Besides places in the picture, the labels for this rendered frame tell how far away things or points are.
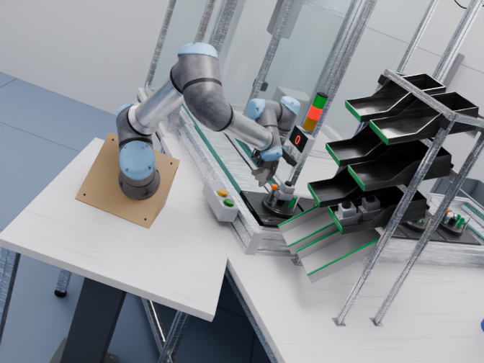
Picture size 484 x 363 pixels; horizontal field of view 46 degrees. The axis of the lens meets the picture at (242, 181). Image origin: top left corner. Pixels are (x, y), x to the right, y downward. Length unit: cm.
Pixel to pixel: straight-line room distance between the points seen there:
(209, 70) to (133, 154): 44
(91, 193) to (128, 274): 42
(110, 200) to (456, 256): 159
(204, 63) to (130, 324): 167
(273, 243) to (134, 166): 61
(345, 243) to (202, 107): 70
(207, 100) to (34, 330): 159
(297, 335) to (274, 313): 11
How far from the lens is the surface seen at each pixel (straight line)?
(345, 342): 196
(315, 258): 197
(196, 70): 164
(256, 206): 224
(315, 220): 208
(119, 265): 186
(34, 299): 299
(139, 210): 209
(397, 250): 255
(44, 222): 197
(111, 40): 503
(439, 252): 274
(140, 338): 292
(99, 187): 213
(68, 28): 514
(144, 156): 192
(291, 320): 192
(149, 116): 188
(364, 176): 183
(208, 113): 163
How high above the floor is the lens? 196
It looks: 24 degrees down
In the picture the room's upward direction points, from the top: 22 degrees clockwise
